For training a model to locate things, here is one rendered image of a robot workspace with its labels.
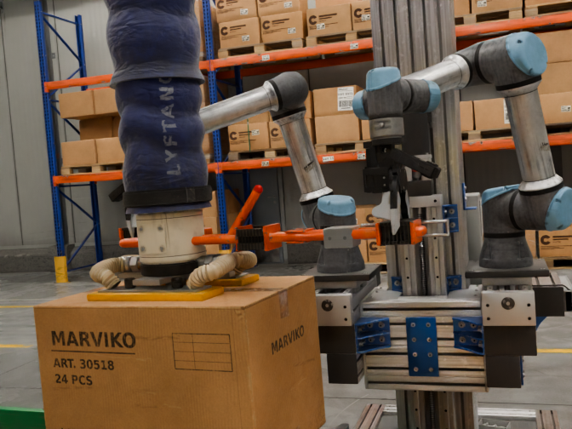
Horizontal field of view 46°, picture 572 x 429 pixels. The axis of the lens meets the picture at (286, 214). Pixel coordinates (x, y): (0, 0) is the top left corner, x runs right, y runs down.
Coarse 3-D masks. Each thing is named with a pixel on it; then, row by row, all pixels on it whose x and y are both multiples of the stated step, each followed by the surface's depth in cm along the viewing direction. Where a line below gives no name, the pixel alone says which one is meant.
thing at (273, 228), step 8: (272, 224) 162; (240, 232) 159; (248, 232) 158; (256, 232) 157; (264, 232) 157; (272, 232) 161; (240, 240) 160; (248, 240) 159; (256, 240) 158; (264, 240) 158; (240, 248) 160; (248, 248) 159; (256, 248) 158; (272, 248) 160
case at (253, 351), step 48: (240, 288) 168; (288, 288) 164; (48, 336) 167; (96, 336) 160; (144, 336) 155; (192, 336) 149; (240, 336) 144; (288, 336) 162; (48, 384) 168; (96, 384) 162; (144, 384) 156; (192, 384) 150; (240, 384) 145; (288, 384) 161
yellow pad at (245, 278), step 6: (234, 276) 175; (240, 276) 175; (246, 276) 176; (252, 276) 176; (258, 276) 179; (210, 282) 175; (216, 282) 174; (222, 282) 173; (228, 282) 172; (234, 282) 172; (240, 282) 171; (246, 282) 173; (252, 282) 176
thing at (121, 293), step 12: (120, 288) 169; (132, 288) 167; (144, 288) 166; (156, 288) 165; (168, 288) 163; (180, 288) 161; (204, 288) 159; (216, 288) 160; (96, 300) 167; (108, 300) 165; (120, 300) 164; (132, 300) 162; (144, 300) 161; (156, 300) 159; (168, 300) 158; (180, 300) 156; (192, 300) 155
